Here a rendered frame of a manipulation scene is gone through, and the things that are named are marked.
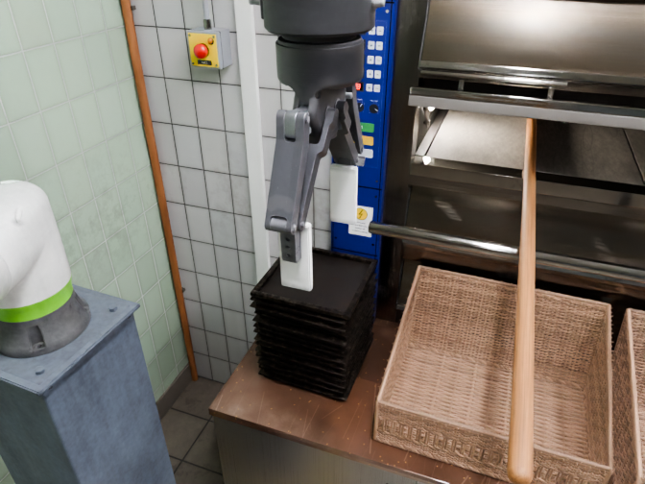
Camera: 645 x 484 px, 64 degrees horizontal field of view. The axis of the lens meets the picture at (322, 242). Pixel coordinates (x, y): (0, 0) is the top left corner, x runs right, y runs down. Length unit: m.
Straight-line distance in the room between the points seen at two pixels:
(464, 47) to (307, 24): 1.00
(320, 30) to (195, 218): 1.56
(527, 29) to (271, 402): 1.19
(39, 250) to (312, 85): 0.52
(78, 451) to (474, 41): 1.21
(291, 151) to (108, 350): 0.62
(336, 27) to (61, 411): 0.72
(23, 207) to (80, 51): 0.89
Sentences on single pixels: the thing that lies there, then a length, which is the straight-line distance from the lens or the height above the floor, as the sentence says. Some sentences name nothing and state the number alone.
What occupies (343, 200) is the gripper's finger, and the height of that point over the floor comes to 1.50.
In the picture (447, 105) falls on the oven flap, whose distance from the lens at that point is 1.29.
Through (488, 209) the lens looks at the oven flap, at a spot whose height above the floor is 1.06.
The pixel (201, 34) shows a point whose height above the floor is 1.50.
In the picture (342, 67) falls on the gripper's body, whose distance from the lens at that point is 0.44.
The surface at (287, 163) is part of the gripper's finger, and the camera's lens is 0.42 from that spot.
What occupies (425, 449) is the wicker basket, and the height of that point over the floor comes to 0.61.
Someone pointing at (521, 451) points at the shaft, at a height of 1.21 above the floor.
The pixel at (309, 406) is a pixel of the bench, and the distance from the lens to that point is 1.56.
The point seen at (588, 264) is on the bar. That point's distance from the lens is 1.19.
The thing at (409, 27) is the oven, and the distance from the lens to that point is 1.42.
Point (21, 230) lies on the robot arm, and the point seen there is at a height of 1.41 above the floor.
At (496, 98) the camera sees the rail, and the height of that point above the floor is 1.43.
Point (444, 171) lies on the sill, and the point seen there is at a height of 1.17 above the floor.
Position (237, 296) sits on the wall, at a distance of 2.04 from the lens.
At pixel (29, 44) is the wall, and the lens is 1.53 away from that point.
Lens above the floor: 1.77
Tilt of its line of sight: 32 degrees down
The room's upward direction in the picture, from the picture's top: straight up
